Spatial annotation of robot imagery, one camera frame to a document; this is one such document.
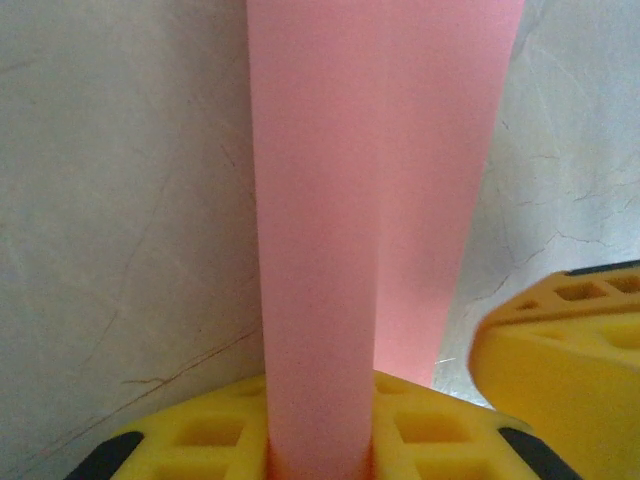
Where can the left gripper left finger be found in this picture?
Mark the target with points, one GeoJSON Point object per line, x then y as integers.
{"type": "Point", "coordinates": [200, 440]}

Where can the pink paper sheet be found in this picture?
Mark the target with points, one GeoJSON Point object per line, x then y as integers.
{"type": "Point", "coordinates": [325, 200]}

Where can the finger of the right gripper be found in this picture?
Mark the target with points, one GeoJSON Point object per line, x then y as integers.
{"type": "Point", "coordinates": [590, 295]}
{"type": "Point", "coordinates": [575, 400]}

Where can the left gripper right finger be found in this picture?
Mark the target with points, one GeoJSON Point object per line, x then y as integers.
{"type": "Point", "coordinates": [440, 440]}

